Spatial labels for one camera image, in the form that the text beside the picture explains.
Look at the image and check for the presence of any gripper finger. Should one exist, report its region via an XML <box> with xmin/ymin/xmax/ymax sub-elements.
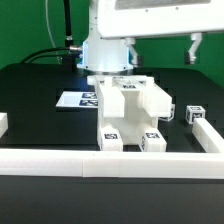
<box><xmin>125</xmin><ymin>37</ymin><xmax>143</xmax><ymax>66</ymax></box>
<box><xmin>184</xmin><ymin>33</ymin><xmax>202</xmax><ymax>64</ymax></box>

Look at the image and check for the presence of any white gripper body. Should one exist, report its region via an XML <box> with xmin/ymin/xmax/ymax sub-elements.
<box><xmin>98</xmin><ymin>0</ymin><xmax>224</xmax><ymax>38</ymax></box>

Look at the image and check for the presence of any white chair back frame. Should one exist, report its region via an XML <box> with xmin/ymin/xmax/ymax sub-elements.
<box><xmin>87</xmin><ymin>75</ymin><xmax>172</xmax><ymax>118</ymax></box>

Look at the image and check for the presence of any white chair seat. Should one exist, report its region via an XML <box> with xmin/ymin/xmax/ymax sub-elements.
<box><xmin>98</xmin><ymin>91</ymin><xmax>158</xmax><ymax>145</ymax></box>

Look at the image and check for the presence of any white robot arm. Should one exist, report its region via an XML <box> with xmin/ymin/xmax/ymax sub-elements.
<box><xmin>78</xmin><ymin>0</ymin><xmax>224</xmax><ymax>73</ymax></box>

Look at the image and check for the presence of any white sheet with markers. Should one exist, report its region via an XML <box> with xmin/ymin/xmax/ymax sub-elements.
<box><xmin>56</xmin><ymin>91</ymin><xmax>98</xmax><ymax>108</ymax></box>

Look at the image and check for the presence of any white U-shaped obstacle fence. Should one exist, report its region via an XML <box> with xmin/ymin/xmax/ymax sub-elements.
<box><xmin>0</xmin><ymin>112</ymin><xmax>224</xmax><ymax>178</ymax></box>

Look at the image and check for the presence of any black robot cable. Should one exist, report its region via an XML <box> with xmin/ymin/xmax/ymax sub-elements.
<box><xmin>20</xmin><ymin>0</ymin><xmax>84</xmax><ymax>64</ymax></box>

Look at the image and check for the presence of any thin white cable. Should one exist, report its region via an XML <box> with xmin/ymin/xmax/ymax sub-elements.
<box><xmin>45</xmin><ymin>0</ymin><xmax>63</xmax><ymax>64</ymax></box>

